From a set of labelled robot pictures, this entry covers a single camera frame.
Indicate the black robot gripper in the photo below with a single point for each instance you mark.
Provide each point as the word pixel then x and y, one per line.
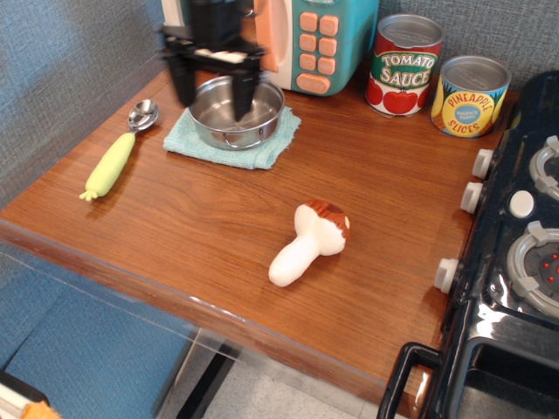
pixel 206 35

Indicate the small stainless steel pot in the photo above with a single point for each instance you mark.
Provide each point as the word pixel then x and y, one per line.
pixel 213 114

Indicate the teal folded cloth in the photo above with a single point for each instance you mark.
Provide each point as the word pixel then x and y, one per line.
pixel 184 140

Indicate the teal toy microwave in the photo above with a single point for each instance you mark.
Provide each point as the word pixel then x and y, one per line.
pixel 309 47

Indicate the plush toy mushroom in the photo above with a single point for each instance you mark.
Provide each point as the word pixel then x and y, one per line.
pixel 322 229

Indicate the tomato sauce can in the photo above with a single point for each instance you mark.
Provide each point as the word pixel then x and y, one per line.
pixel 405 55

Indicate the pineapple slices can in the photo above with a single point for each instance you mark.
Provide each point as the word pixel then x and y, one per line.
pixel 469 95

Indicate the orange fuzzy object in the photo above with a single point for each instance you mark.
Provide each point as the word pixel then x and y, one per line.
pixel 39 410

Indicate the black toy stove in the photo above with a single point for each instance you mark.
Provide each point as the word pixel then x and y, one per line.
pixel 499 353

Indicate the spoon with green handle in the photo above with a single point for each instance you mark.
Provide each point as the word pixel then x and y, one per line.
pixel 109 168

